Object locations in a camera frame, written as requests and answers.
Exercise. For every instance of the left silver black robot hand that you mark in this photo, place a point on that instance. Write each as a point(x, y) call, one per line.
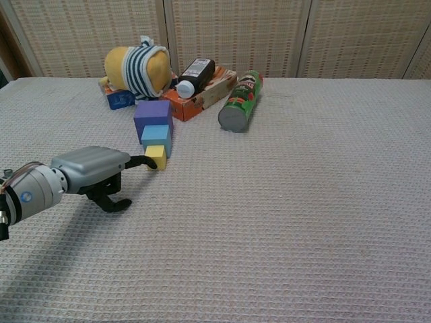
point(91, 165)

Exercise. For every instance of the small yellow foam cube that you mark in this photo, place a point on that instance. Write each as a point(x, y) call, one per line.
point(159, 156)

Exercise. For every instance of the medium blue foam cube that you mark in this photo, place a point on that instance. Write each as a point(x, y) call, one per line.
point(156, 134)

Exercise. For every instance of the small blue orange box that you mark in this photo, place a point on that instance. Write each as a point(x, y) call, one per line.
point(119, 99)

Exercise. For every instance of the large purple foam cube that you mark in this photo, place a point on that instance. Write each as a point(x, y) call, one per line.
point(153, 112)

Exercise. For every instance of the yellow plush toy striped shirt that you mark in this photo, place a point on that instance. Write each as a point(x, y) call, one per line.
point(138, 65)

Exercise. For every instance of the orange cardboard box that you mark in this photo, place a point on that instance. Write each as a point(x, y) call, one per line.
point(188, 107)

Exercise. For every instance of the dark bottle white cap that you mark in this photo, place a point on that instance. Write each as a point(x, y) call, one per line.
point(198, 72)

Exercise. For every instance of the green Pringles can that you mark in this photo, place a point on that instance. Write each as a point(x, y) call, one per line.
point(242, 97)

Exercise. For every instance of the white woven tablecloth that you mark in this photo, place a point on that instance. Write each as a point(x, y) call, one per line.
point(269, 218)

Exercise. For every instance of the bamboo folding screen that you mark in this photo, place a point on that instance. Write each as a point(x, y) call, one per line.
point(269, 33)

